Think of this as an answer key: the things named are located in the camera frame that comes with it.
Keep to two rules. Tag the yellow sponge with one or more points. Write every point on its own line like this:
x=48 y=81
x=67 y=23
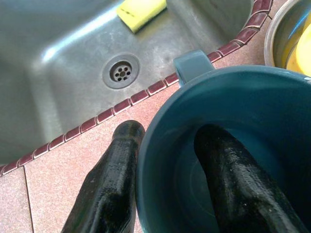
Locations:
x=138 y=12

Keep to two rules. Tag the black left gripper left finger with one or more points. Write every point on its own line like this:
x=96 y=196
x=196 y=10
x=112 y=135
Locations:
x=109 y=182

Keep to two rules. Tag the yellow plastic bowl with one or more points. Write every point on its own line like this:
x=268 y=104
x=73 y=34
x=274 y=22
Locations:
x=301 y=53

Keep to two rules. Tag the round sink drain strainer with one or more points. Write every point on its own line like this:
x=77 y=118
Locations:
x=108 y=72

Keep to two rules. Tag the steel bowl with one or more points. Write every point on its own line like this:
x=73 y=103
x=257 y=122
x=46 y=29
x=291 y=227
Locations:
x=274 y=36

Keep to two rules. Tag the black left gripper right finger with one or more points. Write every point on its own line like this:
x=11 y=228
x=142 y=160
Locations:
x=238 y=182

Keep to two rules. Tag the steel sink basin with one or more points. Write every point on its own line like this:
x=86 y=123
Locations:
x=60 y=72

